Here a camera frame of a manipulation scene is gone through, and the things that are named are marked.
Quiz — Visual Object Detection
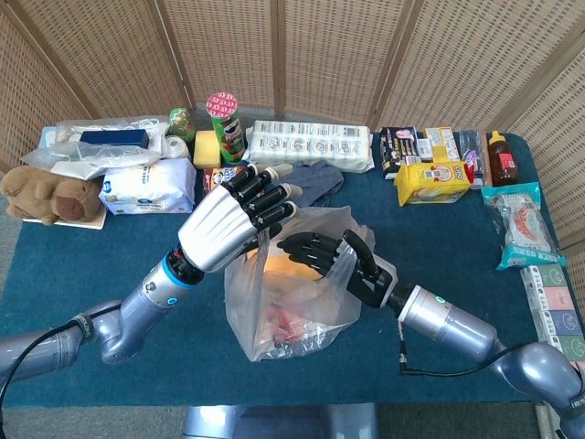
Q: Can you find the flat clear plastic bag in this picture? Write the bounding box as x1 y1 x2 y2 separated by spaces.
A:
20 140 161 168

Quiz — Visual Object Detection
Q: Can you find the brown cookie box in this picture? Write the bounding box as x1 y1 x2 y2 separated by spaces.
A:
202 165 243 198

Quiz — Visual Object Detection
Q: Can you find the black snack package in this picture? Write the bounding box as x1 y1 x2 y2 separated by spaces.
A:
378 126 421 180

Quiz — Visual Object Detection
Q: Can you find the white yellow box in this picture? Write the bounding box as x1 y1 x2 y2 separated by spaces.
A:
418 126 462 164

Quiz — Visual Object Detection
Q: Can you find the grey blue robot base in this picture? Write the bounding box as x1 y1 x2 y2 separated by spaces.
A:
182 404 380 439

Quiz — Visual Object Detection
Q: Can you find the brown capybara plush toy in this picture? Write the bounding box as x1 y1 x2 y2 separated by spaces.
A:
0 165 105 226

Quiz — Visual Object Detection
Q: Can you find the wicker folding screen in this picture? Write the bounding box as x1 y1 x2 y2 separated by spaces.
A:
0 0 585 251

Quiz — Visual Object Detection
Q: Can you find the yellow wafer package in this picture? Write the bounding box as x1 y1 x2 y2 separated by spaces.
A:
393 159 472 207

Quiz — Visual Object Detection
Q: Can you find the amber honey bottle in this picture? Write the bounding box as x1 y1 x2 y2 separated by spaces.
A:
486 130 520 187

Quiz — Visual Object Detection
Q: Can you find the long white tissue roll pack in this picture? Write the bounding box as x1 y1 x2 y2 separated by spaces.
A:
241 120 375 174

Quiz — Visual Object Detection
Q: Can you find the clear plastic shopping bag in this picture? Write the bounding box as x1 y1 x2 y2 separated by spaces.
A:
223 205 376 363

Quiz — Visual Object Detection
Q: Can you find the white tissue pack blue logo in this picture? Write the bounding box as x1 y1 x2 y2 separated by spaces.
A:
99 157 197 216

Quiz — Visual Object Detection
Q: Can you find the clear bag with blue box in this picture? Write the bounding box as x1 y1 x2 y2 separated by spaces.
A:
54 114 171 156

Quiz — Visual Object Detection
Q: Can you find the teal snack package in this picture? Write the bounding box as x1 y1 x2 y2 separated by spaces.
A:
480 181 567 272

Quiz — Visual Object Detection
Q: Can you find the yellow sponge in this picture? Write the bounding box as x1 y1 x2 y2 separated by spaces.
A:
193 130 222 170

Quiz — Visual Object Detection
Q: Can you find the colourful box row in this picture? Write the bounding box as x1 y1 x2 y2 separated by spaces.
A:
519 262 585 367

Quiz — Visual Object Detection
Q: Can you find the black cable with coloured wires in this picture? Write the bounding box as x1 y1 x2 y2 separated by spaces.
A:
397 322 522 377

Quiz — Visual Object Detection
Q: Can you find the dark toothbrush package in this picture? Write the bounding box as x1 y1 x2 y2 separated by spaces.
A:
456 129 489 187

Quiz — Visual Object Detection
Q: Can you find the light blue package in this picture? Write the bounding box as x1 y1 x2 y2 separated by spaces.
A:
37 126 60 150

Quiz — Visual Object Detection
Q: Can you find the white flat board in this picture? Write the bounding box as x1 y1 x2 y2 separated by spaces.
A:
21 208 109 230

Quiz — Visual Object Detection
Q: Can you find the yellow duck plush toy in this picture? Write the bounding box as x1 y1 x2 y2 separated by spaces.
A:
264 253 321 281

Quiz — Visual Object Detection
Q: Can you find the dark blue box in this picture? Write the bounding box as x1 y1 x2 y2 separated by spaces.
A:
79 129 152 150

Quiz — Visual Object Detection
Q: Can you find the grey blue cloth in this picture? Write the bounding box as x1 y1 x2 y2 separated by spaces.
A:
287 159 345 207

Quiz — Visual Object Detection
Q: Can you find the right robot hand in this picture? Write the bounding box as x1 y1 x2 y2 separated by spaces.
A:
277 229 398 308

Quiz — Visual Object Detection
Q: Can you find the blue felt table cover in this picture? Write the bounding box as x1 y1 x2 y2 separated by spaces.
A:
0 132 585 409

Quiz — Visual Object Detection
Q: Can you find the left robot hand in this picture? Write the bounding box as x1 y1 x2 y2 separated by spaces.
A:
176 163 303 274

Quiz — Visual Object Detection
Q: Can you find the green Pringles can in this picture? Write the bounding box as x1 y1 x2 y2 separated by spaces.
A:
205 91 248 166

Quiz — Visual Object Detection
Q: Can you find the white tape roll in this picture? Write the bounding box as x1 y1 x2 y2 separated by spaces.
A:
164 134 191 160

